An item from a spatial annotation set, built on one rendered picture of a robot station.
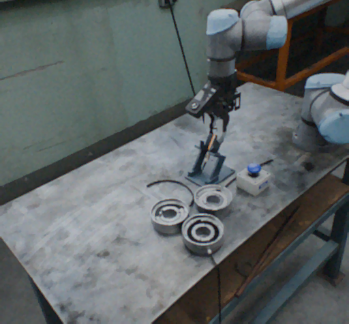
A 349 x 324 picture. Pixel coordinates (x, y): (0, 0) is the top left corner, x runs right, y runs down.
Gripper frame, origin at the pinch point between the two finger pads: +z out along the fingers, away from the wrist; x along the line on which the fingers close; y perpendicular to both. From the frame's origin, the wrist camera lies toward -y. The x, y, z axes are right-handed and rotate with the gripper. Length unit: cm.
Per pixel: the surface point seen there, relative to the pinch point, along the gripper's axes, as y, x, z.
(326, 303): 42, -27, 91
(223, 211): -13.9, -15.9, 10.1
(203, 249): -27.1, -20.7, 10.4
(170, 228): -28.1, -9.9, 10.5
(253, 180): -0.1, -15.0, 7.8
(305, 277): 29, -22, 67
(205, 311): -24.8, -18.9, 38.0
